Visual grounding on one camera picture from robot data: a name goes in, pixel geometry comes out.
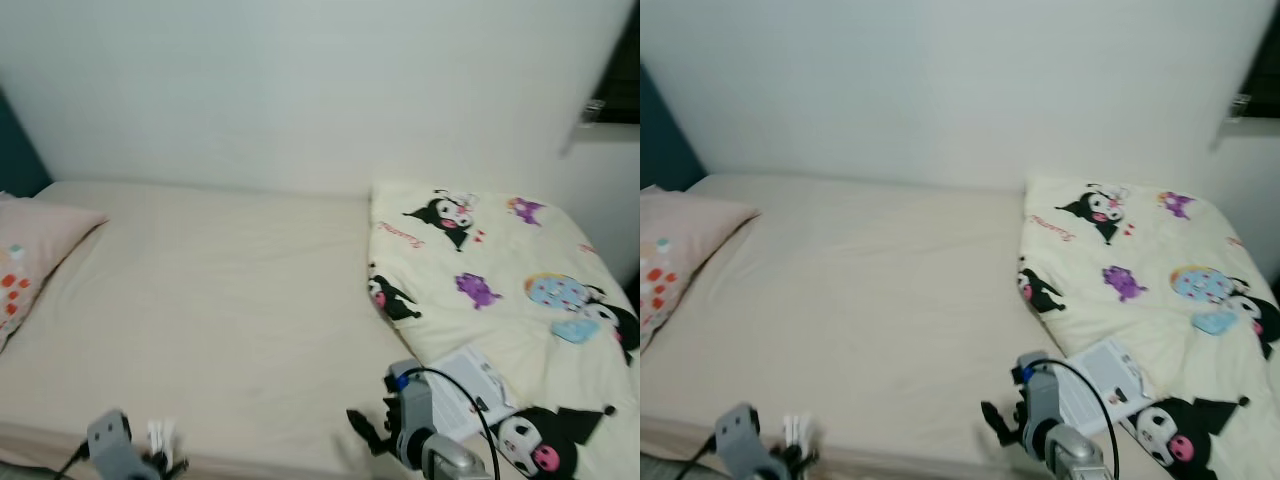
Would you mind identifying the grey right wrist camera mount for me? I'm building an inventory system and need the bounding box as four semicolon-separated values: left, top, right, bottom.
1015;350;1071;461
385;358;438;471

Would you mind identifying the beige sheeted bed mattress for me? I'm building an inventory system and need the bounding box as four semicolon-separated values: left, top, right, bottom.
0;180;640;480
640;173;1280;480

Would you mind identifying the white plastic wrapper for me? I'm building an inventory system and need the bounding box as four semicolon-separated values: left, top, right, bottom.
783;412;816;451
147;418;179;461

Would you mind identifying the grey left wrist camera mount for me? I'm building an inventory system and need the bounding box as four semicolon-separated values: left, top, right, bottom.
715;402;791;480
85;408;151;480

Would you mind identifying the cream cartoon print quilt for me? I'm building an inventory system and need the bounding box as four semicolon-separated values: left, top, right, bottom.
367;180;640;480
1018;175;1280;480

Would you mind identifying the white printed booklet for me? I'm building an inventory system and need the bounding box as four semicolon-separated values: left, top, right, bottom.
425;345;521;443
1060;338;1156;436

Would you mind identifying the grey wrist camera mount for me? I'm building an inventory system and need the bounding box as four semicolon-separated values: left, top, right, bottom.
715;402;791;480
85;408;151;480
1015;350;1071;461
385;358;438;471

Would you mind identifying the teal upholstered headboard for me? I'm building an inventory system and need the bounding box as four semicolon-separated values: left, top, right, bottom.
640;65;706;193
0;90;51;198

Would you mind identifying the pink dotted pillow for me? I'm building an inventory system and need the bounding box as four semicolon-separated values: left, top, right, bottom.
0;192;109;351
640;185;761;353

